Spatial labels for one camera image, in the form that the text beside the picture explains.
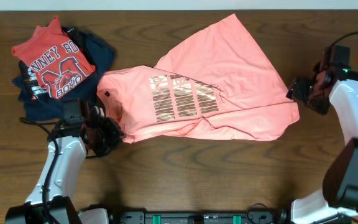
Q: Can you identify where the red folded Boyd t-shirt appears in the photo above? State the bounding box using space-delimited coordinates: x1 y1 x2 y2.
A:
12 16 96 99

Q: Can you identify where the navy blue folded shirt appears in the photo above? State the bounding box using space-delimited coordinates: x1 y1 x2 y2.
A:
12 27 115 121

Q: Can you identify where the black folded printed shirt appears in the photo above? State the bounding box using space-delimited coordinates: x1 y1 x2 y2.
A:
19 60 49 100

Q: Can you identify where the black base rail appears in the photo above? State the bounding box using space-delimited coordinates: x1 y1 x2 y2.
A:
111 208 289 224

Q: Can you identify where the pink t-shirt with gold print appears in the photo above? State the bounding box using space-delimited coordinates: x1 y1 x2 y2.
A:
97 14 300 143

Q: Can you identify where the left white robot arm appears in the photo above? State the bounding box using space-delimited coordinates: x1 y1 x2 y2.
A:
5 116 124 224

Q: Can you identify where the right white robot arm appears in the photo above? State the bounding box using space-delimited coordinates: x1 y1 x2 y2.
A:
287 68 358 223

